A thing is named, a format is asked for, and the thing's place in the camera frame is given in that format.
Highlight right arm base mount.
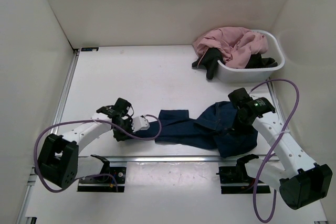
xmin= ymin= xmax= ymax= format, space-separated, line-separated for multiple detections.
xmin=216 ymin=154 xmax=270 ymax=195

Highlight pink garment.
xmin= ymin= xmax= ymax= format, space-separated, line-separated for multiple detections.
xmin=193 ymin=27 xmax=268 ymax=69

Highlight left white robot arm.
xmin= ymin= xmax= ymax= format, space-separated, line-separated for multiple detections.
xmin=33 ymin=98 xmax=132 ymax=193

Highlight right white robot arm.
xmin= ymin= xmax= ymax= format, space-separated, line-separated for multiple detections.
xmin=228 ymin=88 xmax=332 ymax=210

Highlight aluminium rail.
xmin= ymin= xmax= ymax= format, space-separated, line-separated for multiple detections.
xmin=78 ymin=155 xmax=281 ymax=163

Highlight black garment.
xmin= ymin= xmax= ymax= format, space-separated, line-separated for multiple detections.
xmin=192 ymin=48 xmax=278 ymax=80

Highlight dark blue denim trousers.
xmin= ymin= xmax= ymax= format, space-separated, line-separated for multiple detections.
xmin=123 ymin=101 xmax=258 ymax=158

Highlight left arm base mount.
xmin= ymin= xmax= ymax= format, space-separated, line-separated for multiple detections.
xmin=76 ymin=155 xmax=127 ymax=193

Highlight small blue label sticker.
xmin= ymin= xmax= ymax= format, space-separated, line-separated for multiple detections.
xmin=81 ymin=47 xmax=99 ymax=52

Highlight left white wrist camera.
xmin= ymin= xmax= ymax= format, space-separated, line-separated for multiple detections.
xmin=131 ymin=115 xmax=150 ymax=133

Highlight white plastic basket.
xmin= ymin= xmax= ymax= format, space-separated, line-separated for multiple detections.
xmin=215 ymin=29 xmax=285 ymax=83

